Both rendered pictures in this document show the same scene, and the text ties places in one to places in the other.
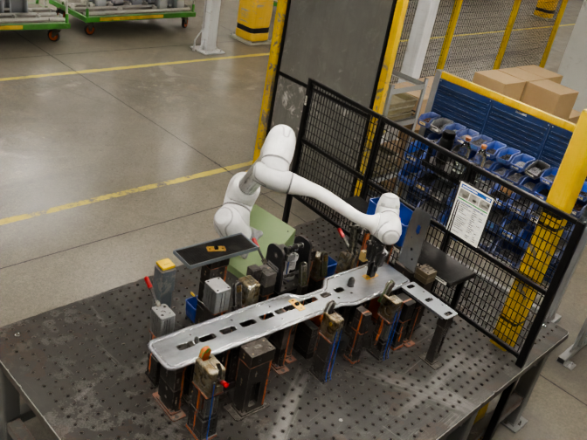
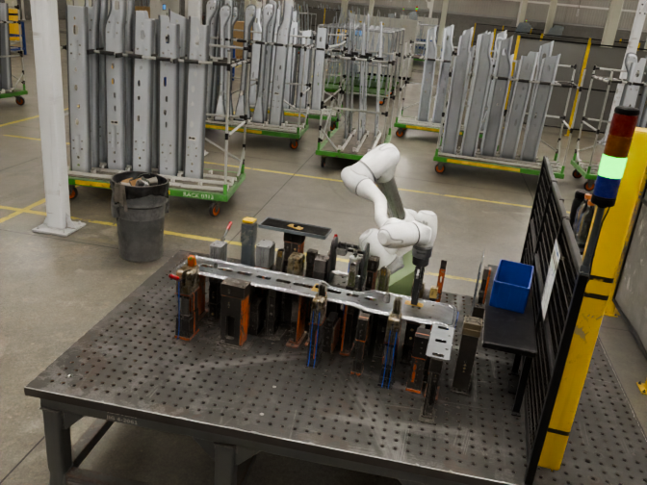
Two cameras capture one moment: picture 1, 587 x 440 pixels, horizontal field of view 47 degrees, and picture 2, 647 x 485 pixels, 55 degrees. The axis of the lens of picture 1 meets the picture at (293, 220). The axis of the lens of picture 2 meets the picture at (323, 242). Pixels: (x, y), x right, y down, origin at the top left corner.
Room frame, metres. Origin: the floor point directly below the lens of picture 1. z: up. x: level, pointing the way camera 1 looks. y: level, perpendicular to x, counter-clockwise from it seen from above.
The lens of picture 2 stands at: (1.05, -2.38, 2.28)
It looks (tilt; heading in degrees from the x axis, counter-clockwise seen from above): 21 degrees down; 58
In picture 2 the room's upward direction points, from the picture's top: 6 degrees clockwise
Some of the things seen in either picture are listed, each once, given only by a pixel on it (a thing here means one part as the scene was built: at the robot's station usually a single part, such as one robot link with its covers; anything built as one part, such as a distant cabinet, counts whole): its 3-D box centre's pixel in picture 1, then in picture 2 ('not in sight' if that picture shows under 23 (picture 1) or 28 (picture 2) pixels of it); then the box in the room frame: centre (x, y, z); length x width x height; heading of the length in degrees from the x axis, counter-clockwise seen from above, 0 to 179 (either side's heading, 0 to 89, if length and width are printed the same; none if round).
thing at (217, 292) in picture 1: (212, 322); (264, 279); (2.34, 0.26, 0.90); 0.13 x 0.10 x 0.41; 45
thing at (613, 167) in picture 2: not in sight; (612, 165); (2.73, -1.26, 1.90); 0.07 x 0.07 x 0.06
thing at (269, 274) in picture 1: (261, 302); (320, 291); (2.57, 0.07, 0.89); 0.13 x 0.11 x 0.38; 45
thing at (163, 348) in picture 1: (293, 307); (312, 288); (2.43, -0.08, 1.00); 1.38 x 0.22 x 0.02; 135
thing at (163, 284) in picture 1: (161, 308); (247, 260); (2.35, 0.50, 0.92); 0.08 x 0.08 x 0.44; 45
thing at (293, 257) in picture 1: (283, 285); (346, 285); (2.67, -0.01, 0.94); 0.18 x 0.13 x 0.49; 135
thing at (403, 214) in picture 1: (395, 220); (511, 285); (3.27, -0.55, 1.09); 0.30 x 0.17 x 0.13; 39
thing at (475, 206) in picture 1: (470, 214); (552, 279); (3.10, -0.88, 1.30); 0.23 x 0.02 x 0.31; 45
